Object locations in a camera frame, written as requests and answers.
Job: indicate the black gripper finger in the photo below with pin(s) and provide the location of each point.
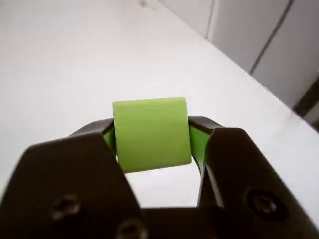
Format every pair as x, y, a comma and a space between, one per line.
244, 179
64, 179

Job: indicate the green lego block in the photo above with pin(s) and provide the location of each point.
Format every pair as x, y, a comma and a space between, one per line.
150, 134

